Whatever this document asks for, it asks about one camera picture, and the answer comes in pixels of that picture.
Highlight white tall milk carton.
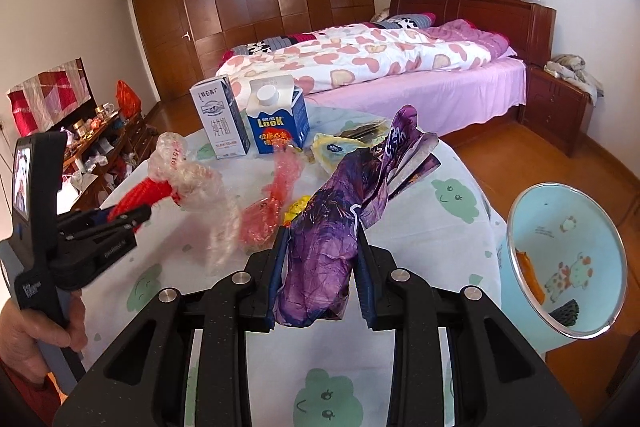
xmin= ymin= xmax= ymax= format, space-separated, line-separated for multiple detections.
xmin=190 ymin=76 xmax=250 ymax=159

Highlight orange snack bag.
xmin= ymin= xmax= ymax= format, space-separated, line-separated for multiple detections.
xmin=516 ymin=251 xmax=546 ymax=305

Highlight red transparent plastic wrapper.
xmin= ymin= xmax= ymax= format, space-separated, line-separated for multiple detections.
xmin=239 ymin=144 xmax=304 ymax=255

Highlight pile of clothes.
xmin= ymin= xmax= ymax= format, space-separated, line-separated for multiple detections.
xmin=544 ymin=54 xmax=604 ymax=106

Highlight heart pattern white duvet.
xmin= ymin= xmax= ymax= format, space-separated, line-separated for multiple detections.
xmin=217 ymin=24 xmax=495 ymax=100

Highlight cow pattern pillow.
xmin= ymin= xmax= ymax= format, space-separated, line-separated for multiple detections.
xmin=376 ymin=12 xmax=436 ymax=29

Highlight white tablecloth green clouds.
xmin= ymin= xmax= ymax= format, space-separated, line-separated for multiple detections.
xmin=82 ymin=142 xmax=506 ymax=426

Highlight pink purple blanket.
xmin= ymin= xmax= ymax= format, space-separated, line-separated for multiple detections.
xmin=425 ymin=18 xmax=518 ymax=60

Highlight cluttered wooden side cabinet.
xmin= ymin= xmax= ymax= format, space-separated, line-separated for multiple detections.
xmin=56 ymin=112 xmax=160 ymax=213

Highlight light blue trash bin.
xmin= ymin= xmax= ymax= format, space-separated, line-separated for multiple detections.
xmin=498 ymin=182 xmax=628 ymax=355

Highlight dark flat foil wrapper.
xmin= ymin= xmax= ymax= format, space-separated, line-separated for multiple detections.
xmin=340 ymin=120 xmax=388 ymax=142

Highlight wooden door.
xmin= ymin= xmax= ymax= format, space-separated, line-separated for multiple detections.
xmin=131 ymin=0 xmax=203 ymax=102

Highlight red foam net sleeve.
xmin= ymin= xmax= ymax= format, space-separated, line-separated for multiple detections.
xmin=107 ymin=176 xmax=174 ymax=221

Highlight black rope bundle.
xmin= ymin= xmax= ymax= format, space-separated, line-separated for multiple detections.
xmin=548 ymin=298 xmax=582 ymax=327

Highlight wooden nightstand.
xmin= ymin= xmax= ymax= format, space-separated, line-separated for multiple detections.
xmin=521 ymin=66 xmax=593 ymax=157

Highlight pink bed sheet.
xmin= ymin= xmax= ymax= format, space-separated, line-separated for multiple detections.
xmin=305 ymin=57 xmax=526 ymax=136

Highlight yellow plastic bag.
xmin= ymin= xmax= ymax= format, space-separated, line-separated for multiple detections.
xmin=282 ymin=195 xmax=311 ymax=227

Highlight television screen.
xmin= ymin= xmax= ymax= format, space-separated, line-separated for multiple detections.
xmin=6 ymin=57 xmax=96 ymax=136

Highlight person's left hand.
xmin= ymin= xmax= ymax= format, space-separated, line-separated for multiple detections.
xmin=1 ymin=291 xmax=88 ymax=385

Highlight red gift bag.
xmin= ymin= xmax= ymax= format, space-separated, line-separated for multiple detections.
xmin=116 ymin=80 xmax=141 ymax=120

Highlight pale yellow blue wrapper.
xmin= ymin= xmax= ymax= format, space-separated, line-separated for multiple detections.
xmin=311 ymin=133 xmax=367 ymax=174

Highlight blue Look milk carton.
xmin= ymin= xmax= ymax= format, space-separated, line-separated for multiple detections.
xmin=246 ymin=76 xmax=310 ymax=154

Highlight purple snack wrapper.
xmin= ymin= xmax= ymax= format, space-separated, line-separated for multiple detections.
xmin=276 ymin=105 xmax=439 ymax=327

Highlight clear plastic bag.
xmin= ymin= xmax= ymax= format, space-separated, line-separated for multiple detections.
xmin=148 ymin=132 xmax=240 ymax=274

